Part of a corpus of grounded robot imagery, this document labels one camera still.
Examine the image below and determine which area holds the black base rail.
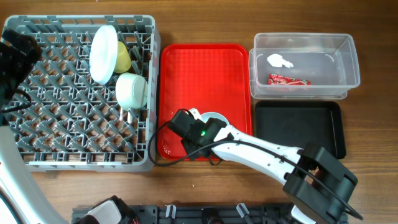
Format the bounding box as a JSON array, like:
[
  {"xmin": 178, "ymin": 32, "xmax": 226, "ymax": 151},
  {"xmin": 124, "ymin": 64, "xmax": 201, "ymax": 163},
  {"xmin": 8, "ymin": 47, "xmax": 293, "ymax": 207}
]
[{"xmin": 71, "ymin": 202, "xmax": 349, "ymax": 224}]

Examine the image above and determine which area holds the black plastic tray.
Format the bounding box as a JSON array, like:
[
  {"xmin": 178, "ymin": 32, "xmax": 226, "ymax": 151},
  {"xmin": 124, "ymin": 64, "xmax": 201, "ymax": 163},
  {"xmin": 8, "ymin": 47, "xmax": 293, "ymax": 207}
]
[{"xmin": 255, "ymin": 100, "xmax": 346, "ymax": 159}]

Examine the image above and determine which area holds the white napkin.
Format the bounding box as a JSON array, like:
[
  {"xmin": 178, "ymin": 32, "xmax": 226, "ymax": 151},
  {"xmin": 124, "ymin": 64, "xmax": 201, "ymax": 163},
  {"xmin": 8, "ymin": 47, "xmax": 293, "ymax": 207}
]
[{"xmin": 267, "ymin": 54, "xmax": 294, "ymax": 68}]

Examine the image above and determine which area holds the red candy wrapper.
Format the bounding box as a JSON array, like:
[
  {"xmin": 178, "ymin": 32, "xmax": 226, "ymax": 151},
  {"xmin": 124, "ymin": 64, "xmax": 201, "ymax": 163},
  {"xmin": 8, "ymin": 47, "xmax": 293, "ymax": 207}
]
[{"xmin": 267, "ymin": 73, "xmax": 311, "ymax": 86}]

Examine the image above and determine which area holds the red plastic tray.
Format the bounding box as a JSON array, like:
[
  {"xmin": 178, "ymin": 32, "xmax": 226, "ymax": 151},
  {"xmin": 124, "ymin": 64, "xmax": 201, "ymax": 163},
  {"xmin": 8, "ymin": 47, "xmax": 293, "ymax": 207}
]
[{"xmin": 157, "ymin": 43, "xmax": 254, "ymax": 161}]

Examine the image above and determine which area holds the light blue food bowl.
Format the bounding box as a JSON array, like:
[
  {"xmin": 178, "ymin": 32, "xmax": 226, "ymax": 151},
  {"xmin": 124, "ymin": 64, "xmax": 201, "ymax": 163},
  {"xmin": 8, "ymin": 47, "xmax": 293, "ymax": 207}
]
[{"xmin": 201, "ymin": 112, "xmax": 229, "ymax": 124}]

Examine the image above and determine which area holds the grey dishwasher rack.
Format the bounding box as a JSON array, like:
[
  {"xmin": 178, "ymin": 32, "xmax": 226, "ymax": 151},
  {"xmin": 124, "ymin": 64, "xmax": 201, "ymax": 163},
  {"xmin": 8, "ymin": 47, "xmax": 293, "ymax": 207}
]
[{"xmin": 4, "ymin": 15, "xmax": 161, "ymax": 172}]

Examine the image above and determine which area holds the pink plastic fork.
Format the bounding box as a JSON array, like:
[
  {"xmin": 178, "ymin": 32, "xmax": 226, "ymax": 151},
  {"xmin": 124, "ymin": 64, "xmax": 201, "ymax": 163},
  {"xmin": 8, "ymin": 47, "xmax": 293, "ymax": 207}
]
[{"xmin": 119, "ymin": 107, "xmax": 124, "ymax": 121}]

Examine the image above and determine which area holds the yellow plastic cup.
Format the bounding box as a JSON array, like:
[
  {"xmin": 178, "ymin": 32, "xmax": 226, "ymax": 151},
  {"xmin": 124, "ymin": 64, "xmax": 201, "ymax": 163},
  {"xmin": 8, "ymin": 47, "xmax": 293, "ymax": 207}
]
[{"xmin": 114, "ymin": 41, "xmax": 131, "ymax": 73}]

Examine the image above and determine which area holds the white plastic spoon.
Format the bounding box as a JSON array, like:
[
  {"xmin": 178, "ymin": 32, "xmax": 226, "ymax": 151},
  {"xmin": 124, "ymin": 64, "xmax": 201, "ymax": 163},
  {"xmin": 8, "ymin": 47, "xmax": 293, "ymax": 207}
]
[{"xmin": 127, "ymin": 112, "xmax": 133, "ymax": 124}]

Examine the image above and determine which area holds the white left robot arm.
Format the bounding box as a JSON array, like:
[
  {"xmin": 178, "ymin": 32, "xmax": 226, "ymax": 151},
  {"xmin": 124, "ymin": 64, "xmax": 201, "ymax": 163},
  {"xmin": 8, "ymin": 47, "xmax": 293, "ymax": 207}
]
[{"xmin": 1, "ymin": 29, "xmax": 66, "ymax": 223}]

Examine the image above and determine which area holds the clear plastic bin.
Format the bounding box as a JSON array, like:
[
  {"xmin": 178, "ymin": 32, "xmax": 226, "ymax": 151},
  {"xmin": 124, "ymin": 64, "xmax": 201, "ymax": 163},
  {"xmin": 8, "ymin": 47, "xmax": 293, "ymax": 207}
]
[{"xmin": 249, "ymin": 32, "xmax": 361, "ymax": 100}]

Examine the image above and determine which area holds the light blue plate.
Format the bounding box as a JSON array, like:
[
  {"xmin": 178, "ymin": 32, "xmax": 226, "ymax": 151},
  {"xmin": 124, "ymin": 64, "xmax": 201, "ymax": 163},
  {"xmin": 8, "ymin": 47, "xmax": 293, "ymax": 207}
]
[{"xmin": 89, "ymin": 25, "xmax": 118, "ymax": 85}]

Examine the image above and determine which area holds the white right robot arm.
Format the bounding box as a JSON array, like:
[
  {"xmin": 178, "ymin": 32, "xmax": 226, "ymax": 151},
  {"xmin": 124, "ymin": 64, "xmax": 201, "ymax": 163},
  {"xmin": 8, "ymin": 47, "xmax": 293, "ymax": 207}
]
[{"xmin": 168, "ymin": 109, "xmax": 362, "ymax": 223}]

